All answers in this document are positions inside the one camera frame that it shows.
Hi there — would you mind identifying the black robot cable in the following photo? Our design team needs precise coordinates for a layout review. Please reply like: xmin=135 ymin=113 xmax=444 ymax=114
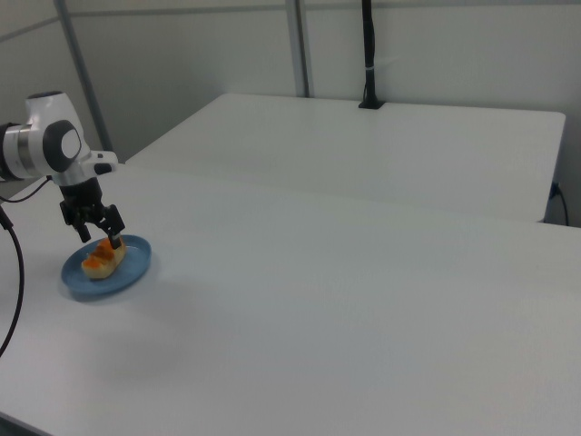
xmin=0 ymin=174 xmax=51 ymax=360

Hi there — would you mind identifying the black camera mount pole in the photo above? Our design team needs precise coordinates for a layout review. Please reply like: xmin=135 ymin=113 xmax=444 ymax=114
xmin=358 ymin=0 xmax=386 ymax=111

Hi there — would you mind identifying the orange-topped bread piece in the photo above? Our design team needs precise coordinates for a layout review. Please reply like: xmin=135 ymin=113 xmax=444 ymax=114
xmin=80 ymin=237 xmax=127 ymax=280

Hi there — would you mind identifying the grey partition frame post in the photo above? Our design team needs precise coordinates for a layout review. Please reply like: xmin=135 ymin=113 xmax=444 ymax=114
xmin=284 ymin=0 xmax=315 ymax=98

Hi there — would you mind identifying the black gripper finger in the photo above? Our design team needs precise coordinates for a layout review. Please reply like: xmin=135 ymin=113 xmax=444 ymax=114
xmin=67 ymin=207 xmax=93 ymax=243
xmin=95 ymin=203 xmax=126 ymax=251

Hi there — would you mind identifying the black cable at table end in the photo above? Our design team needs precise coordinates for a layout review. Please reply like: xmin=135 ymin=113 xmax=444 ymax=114
xmin=549 ymin=181 xmax=570 ymax=227

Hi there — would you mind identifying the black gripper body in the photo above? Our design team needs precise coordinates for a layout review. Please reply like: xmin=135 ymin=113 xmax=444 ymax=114
xmin=58 ymin=177 xmax=110 ymax=224

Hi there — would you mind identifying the blue round plate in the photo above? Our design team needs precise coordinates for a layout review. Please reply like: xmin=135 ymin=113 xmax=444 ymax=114
xmin=61 ymin=233 xmax=153 ymax=301

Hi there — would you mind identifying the white side table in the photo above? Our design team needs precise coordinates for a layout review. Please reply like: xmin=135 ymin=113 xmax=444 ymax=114
xmin=124 ymin=93 xmax=566 ymax=223

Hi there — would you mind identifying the grey slanted frame post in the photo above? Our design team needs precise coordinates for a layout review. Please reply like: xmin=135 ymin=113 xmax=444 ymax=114
xmin=53 ymin=0 xmax=114 ymax=158

